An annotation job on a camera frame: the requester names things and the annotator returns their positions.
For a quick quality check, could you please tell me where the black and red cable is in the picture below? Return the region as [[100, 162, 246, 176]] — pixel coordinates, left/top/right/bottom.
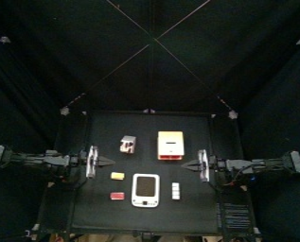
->
[[223, 165, 247, 187]]

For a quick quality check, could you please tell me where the yellow egg sushi toy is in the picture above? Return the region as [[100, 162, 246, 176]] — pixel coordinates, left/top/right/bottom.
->
[[109, 171, 128, 182]]

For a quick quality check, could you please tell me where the orange and cream toy box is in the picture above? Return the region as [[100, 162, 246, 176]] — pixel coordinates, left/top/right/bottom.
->
[[156, 130, 187, 161]]

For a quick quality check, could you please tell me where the red tuna sushi toy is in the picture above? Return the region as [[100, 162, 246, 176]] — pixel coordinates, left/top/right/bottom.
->
[[109, 191, 128, 201]]

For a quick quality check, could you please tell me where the white tablet with black screen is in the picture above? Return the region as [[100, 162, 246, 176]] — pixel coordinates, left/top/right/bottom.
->
[[131, 172, 162, 209]]

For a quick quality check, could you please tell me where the white segmented block strip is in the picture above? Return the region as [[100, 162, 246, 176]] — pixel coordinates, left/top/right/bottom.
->
[[172, 181, 182, 200]]

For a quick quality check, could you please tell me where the thin diagonal cord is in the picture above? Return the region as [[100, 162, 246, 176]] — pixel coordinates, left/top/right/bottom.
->
[[65, 0, 214, 108], [105, 0, 234, 112]]

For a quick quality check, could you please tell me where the white printed label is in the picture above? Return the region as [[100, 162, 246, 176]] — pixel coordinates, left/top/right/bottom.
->
[[222, 202, 254, 232]]

